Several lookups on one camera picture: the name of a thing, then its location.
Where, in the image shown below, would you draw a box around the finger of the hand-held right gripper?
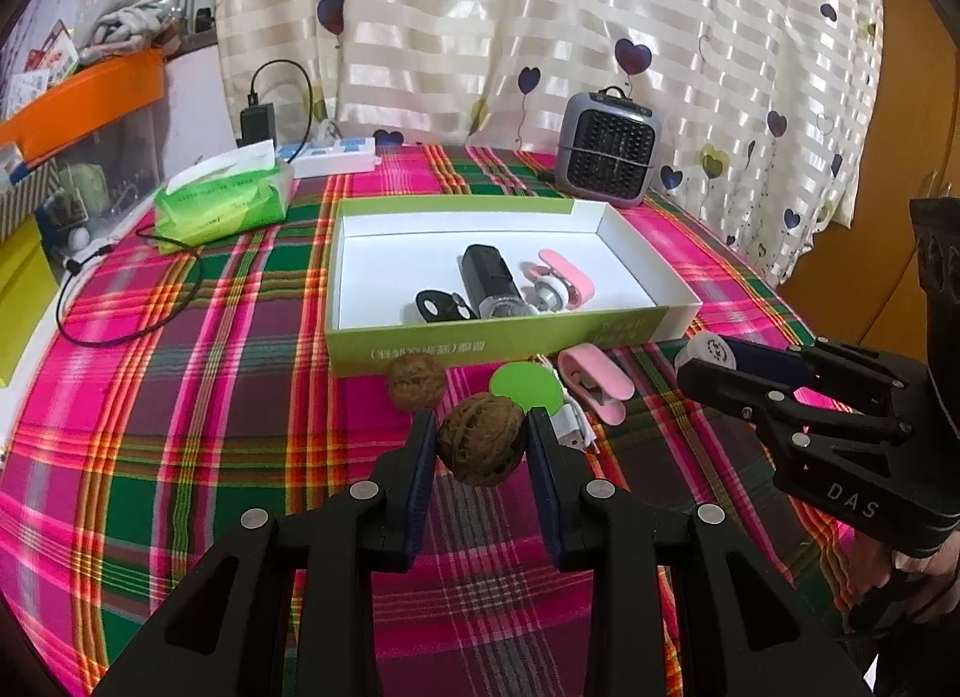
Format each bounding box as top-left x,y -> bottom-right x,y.
675,358 -> 914,474
731,339 -> 931,418

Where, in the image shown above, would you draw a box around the person's right hand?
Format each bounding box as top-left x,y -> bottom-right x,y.
847,536 -> 960,623

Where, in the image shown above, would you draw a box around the colourful paper packets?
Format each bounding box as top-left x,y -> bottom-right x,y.
0,22 -> 83,120

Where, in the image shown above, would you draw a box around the white cloth bundle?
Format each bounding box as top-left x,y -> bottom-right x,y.
75,0 -> 188,64

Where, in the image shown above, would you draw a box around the grey small heater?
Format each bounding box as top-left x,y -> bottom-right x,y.
553,88 -> 665,210

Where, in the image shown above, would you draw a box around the white round patterned cap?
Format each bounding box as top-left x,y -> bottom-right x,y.
686,333 -> 740,372

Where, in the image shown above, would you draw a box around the white usb cable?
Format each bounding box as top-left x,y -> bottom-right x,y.
536,355 -> 601,454

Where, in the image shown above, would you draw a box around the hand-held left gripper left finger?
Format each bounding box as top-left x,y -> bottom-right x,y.
94,408 -> 440,697

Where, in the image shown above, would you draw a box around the striped cardboard box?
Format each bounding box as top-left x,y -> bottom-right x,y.
0,157 -> 61,240

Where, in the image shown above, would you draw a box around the black round button disc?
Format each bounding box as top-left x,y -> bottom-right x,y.
415,288 -> 475,327

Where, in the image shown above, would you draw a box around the pink clip with grey roller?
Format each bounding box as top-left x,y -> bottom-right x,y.
520,249 -> 597,315

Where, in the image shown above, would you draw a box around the cream striped heart curtain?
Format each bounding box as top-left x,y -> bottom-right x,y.
214,0 -> 886,285

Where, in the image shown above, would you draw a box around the green cardboard box white inside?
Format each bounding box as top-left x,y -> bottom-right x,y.
324,196 -> 704,379

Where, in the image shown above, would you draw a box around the black adapter cable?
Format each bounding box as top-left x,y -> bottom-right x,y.
247,61 -> 314,158

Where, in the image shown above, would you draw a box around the clear storage box orange lid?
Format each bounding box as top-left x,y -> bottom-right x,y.
0,47 -> 167,240

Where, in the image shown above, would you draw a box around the brown wooden cabinet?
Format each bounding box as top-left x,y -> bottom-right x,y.
776,0 -> 960,368

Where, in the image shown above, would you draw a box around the white blue power strip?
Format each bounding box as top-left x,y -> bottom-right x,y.
279,136 -> 377,180

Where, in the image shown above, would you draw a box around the green tissue pack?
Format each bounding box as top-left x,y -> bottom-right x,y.
154,139 -> 296,248

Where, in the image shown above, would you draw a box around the black light clear lens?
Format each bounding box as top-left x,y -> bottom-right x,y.
459,243 -> 535,321

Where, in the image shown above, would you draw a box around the large brown walnut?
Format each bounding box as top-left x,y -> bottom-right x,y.
436,397 -> 526,486

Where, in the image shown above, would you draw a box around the pink folding clip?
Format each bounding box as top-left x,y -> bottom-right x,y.
559,343 -> 637,424

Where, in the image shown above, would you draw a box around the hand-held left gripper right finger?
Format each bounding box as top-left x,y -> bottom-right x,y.
525,408 -> 856,697

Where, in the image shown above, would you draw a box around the pink green plaid tablecloth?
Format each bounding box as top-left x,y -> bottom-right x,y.
0,142 -> 901,697

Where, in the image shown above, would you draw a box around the green topped white spool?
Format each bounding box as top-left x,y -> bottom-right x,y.
487,361 -> 563,419

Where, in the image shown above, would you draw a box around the thin black cable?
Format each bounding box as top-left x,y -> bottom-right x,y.
58,230 -> 205,347

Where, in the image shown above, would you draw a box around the yellow cardboard box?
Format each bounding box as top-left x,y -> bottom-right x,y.
0,217 -> 61,390

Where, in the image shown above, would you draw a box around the black power adapter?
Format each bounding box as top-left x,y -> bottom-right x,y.
238,106 -> 277,149

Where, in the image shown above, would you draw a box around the small brown walnut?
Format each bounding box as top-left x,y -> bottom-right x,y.
386,355 -> 449,413

